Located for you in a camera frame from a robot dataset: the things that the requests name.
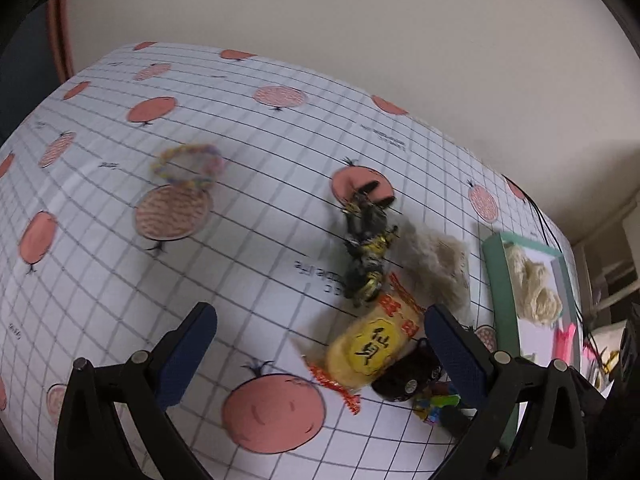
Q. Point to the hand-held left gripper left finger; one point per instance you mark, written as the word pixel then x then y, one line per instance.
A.
pixel 185 355

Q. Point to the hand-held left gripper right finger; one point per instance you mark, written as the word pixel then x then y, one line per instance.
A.
pixel 457 355

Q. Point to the black toy car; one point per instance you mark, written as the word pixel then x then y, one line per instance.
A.
pixel 407 375

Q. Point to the colourful bead toy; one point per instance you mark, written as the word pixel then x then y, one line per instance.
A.
pixel 434 406

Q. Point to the teal shallow box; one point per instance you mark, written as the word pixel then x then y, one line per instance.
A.
pixel 530 345

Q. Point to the yellow rice cracker packet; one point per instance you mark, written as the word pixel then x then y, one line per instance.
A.
pixel 370 350

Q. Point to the clear bag of cotton swabs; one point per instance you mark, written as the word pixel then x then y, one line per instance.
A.
pixel 440 265

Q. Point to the white hair claw clip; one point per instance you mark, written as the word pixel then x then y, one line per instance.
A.
pixel 532 285

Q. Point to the black gold toy robot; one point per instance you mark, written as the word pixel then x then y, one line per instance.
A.
pixel 367 245

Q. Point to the grid fruit print tablecloth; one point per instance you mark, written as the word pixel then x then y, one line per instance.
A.
pixel 240 240

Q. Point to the white shelf organizer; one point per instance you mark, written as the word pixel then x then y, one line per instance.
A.
pixel 607 270

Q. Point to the pink door frame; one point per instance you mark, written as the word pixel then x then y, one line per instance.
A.
pixel 59 35

